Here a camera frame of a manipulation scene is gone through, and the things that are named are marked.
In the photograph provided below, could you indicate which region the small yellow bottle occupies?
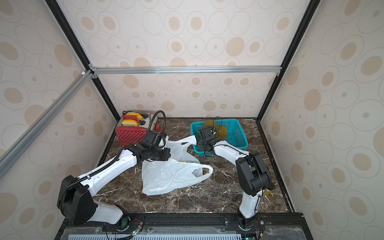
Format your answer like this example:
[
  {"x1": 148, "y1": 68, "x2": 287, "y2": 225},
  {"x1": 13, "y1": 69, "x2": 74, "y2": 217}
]
[{"x1": 263, "y1": 188, "x2": 275, "y2": 196}]

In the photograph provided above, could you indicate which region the rear pineapple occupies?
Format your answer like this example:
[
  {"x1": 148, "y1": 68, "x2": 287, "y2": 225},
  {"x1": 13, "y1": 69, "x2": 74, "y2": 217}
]
[{"x1": 202, "y1": 120, "x2": 228, "y2": 139}]

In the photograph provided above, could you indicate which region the white plastic bag lemon print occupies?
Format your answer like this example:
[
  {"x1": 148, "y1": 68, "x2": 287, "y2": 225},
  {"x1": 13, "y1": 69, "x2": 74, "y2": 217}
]
[{"x1": 142, "y1": 136, "x2": 214, "y2": 196}]

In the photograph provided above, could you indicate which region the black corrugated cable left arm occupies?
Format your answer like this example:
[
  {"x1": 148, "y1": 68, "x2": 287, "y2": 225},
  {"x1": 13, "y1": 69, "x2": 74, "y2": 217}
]
[{"x1": 147, "y1": 110, "x2": 167, "y2": 136}]

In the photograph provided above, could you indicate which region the horizontal aluminium frame bar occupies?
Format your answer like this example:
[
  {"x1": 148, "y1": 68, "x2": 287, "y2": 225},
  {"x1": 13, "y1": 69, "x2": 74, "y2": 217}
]
[{"x1": 92, "y1": 66, "x2": 281, "y2": 75}]

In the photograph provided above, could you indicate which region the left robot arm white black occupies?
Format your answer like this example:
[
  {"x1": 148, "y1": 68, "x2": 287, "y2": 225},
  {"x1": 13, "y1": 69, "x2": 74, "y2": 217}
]
[{"x1": 57, "y1": 130, "x2": 171, "y2": 231}]

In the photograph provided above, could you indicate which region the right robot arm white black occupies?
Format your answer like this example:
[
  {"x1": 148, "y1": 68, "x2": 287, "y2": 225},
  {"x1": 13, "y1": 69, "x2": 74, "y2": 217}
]
[{"x1": 198, "y1": 127, "x2": 271, "y2": 224}]

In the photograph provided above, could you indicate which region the teal plastic basket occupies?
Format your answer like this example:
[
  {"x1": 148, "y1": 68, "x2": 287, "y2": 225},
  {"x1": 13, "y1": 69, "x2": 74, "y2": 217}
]
[{"x1": 191, "y1": 119, "x2": 249, "y2": 150}]

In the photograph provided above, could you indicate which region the diagonal aluminium frame bar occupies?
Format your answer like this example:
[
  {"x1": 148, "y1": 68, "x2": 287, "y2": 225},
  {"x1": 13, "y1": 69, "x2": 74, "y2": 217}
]
[{"x1": 1, "y1": 70, "x2": 92, "y2": 178}]

